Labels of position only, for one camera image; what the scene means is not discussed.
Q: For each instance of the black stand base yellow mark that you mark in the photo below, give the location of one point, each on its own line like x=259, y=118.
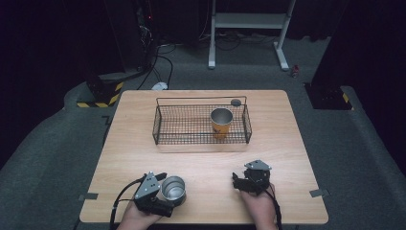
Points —
x=330, y=96

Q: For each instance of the round grey basket tag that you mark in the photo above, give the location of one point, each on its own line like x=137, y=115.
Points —
x=236, y=102

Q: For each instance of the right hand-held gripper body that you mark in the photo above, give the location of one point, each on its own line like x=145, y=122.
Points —
x=257, y=177

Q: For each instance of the small red object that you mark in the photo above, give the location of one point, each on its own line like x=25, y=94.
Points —
x=295, y=71

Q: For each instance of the person's right hand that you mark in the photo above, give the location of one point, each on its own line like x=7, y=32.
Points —
x=260, y=207

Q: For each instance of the grey tape strip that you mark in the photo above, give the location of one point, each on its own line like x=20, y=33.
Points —
x=89, y=196
x=319, y=192

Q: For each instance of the silver metal cup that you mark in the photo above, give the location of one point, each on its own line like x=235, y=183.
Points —
x=173, y=190

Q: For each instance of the orange paper cup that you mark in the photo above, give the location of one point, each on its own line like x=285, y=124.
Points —
x=221, y=123

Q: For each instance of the white power adapter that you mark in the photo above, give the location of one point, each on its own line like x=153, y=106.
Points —
x=159, y=86

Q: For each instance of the black yellow striped stand base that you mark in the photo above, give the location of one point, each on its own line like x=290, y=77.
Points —
x=102, y=94

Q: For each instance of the dark equipment rack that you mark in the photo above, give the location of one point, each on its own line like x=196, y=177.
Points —
x=140, y=32

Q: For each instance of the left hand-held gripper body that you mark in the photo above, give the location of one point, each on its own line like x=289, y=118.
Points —
x=150, y=195

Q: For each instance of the white metal stand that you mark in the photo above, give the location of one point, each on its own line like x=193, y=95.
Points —
x=249, y=22

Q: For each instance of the person's left hand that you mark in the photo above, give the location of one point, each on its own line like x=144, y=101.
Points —
x=139, y=220

